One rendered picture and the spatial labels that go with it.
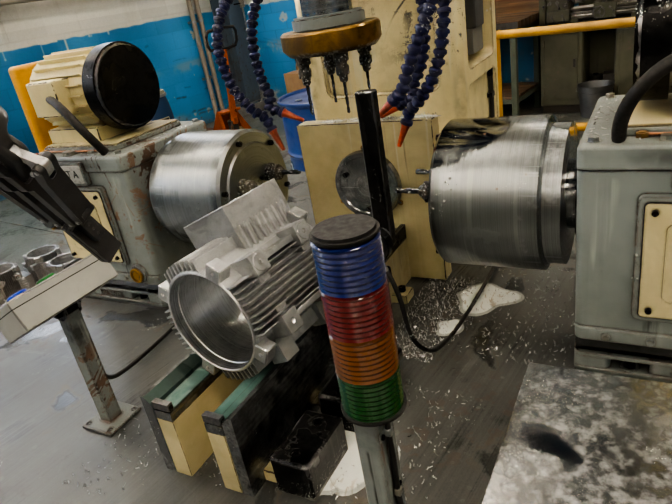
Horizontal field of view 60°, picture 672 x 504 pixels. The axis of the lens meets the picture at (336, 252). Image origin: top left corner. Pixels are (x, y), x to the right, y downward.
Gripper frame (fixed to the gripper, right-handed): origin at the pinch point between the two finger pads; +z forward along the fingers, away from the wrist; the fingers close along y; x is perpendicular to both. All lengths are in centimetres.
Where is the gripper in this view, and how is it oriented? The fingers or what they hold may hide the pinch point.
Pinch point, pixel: (93, 236)
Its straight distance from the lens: 74.8
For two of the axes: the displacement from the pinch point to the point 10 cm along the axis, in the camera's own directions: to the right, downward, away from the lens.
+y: -8.8, -0.7, 4.8
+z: 3.6, 5.6, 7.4
